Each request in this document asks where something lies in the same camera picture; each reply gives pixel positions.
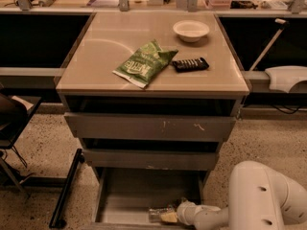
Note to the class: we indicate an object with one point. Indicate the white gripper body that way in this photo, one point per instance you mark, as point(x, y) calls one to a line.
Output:
point(186, 211)

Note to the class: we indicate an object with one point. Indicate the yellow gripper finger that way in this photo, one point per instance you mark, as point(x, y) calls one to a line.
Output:
point(169, 217)

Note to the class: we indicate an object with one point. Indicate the clear plastic water bottle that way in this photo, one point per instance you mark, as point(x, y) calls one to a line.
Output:
point(156, 213)

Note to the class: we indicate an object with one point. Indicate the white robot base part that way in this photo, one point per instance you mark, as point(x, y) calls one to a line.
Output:
point(284, 78)

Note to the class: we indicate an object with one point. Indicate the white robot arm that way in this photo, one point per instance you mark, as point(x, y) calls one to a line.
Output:
point(259, 198)

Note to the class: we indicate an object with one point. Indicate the grey bottom drawer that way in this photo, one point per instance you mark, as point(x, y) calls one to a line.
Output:
point(128, 198)

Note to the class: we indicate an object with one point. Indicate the grey drawer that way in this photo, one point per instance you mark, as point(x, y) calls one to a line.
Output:
point(128, 198)
point(150, 160)
point(149, 127)

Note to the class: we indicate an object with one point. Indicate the grey middle drawer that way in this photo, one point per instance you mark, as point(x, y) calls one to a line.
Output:
point(150, 160)

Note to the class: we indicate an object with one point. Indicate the grey drawer cabinet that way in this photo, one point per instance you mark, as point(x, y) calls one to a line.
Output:
point(151, 96)

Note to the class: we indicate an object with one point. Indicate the grey top drawer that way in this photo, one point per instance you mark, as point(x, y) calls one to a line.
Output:
point(149, 127)

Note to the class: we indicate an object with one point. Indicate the black table leg base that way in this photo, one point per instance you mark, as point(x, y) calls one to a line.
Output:
point(57, 222)

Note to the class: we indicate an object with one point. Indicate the black snack bar wrapper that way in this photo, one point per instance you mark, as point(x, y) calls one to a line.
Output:
point(190, 65)

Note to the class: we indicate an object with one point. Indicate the green chip bag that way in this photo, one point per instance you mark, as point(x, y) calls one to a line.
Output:
point(145, 64)

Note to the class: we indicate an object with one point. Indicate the white paper bowl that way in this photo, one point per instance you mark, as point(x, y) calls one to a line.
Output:
point(190, 30)

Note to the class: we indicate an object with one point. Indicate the black chair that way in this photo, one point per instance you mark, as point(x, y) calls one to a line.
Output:
point(15, 113)

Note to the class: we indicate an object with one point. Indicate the white stick handle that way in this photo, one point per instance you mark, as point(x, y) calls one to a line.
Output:
point(282, 25)

